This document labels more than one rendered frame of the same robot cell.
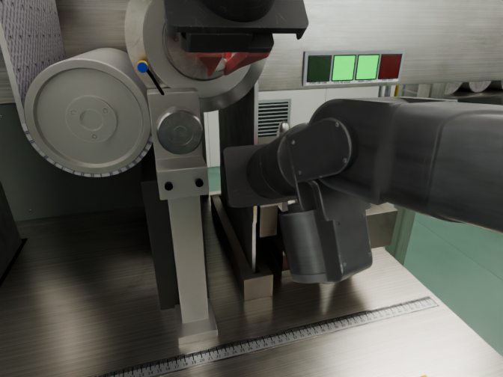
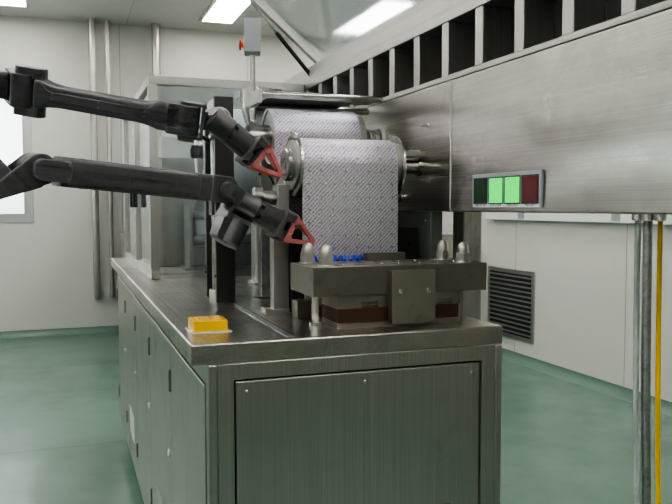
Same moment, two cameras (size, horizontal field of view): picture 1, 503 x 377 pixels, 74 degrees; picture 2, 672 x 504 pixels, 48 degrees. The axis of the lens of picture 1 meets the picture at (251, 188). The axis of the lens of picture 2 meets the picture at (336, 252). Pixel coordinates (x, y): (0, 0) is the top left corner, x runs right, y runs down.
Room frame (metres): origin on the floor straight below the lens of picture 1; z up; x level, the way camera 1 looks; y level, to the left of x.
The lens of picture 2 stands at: (0.36, -1.72, 1.15)
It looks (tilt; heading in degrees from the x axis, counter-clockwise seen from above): 3 degrees down; 86
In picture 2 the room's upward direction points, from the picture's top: straight up
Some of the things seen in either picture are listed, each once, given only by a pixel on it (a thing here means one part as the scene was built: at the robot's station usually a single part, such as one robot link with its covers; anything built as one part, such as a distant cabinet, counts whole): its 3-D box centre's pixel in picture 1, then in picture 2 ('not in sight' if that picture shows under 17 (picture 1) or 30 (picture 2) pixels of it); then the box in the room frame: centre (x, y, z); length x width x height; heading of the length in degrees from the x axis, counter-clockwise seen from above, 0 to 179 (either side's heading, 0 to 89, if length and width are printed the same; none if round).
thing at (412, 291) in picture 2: not in sight; (412, 296); (0.62, -0.16, 0.96); 0.10 x 0.03 x 0.11; 16
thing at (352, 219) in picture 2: (234, 135); (351, 224); (0.51, 0.03, 1.11); 0.23 x 0.01 x 0.18; 16
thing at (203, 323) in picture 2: not in sight; (207, 324); (0.20, -0.17, 0.91); 0.07 x 0.07 x 0.02; 16
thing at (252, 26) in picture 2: not in sight; (249, 37); (0.25, 0.59, 1.66); 0.07 x 0.07 x 0.10; 3
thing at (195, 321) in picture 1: (186, 228); (273, 249); (0.33, 0.08, 1.05); 0.06 x 0.05 x 0.31; 16
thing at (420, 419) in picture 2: not in sight; (234, 408); (0.17, 0.97, 0.43); 2.52 x 0.64 x 0.86; 106
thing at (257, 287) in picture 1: (235, 235); (352, 306); (0.51, 0.03, 0.92); 0.28 x 0.04 x 0.04; 16
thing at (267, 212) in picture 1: (248, 188); not in sight; (0.52, 0.00, 1.01); 0.23 x 0.03 x 0.05; 16
